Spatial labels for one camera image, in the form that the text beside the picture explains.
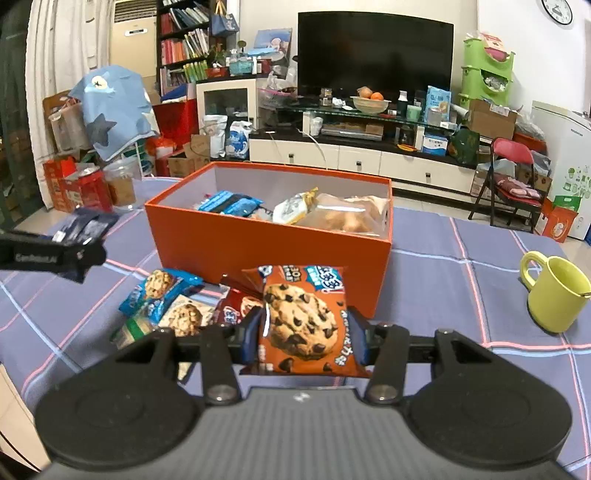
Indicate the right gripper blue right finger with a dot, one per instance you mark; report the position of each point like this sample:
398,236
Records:
359,329

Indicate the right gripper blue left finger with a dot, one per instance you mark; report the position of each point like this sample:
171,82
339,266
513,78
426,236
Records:
248,333

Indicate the dark navy snack packet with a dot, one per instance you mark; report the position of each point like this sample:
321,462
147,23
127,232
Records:
81,242

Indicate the red chocolate cookie packet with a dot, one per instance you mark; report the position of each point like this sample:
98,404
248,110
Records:
236,302

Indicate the orange chocolate cookie packet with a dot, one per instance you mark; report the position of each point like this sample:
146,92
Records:
305,327

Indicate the green white snack packet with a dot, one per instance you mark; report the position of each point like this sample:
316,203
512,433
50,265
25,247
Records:
132,330

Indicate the white nut snack packet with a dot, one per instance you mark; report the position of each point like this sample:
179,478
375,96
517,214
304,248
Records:
293,209

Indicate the clear round cracker packet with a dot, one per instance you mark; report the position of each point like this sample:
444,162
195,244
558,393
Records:
366,215

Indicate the red soda can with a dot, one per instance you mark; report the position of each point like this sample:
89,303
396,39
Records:
94,191

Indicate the white cookie packet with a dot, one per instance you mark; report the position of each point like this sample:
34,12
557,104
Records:
186,316

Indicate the clear plastic jar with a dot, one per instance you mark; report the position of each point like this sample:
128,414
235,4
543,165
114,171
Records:
121,177

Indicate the blue cookie packet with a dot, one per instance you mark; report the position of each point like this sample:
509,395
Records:
153,296

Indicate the blue plaid tablecloth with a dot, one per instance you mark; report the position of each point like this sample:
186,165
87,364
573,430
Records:
443,272

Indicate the orange storage box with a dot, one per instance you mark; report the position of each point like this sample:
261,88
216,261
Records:
214,246

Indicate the blue snack packet in box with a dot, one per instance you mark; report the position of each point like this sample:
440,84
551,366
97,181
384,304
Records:
228,203

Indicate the blue star fabric cover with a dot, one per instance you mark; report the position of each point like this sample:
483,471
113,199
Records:
116,110

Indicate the white tv cabinet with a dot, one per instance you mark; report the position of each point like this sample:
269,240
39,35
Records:
408,172

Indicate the green mug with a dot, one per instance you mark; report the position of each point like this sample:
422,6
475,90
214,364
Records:
557,290

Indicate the white glass door cabinet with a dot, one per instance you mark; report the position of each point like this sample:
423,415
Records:
235,97

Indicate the red folding chair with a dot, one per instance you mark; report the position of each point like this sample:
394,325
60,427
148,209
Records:
507,189

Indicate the white air conditioner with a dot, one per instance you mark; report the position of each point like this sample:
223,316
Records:
132,42

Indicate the fruit bowl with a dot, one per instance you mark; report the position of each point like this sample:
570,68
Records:
369,101

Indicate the dark bookcase with books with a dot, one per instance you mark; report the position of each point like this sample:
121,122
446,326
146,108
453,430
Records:
182,42

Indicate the cardboard box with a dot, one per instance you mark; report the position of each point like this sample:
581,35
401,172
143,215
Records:
491,120

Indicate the black television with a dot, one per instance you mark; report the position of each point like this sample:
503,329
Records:
344,51

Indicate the green stacking bins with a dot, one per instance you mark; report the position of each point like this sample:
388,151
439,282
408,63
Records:
487,71

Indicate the white chest freezer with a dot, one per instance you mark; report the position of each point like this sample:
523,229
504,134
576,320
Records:
567,137

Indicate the wall clock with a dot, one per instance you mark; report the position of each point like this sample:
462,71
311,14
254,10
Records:
559,11

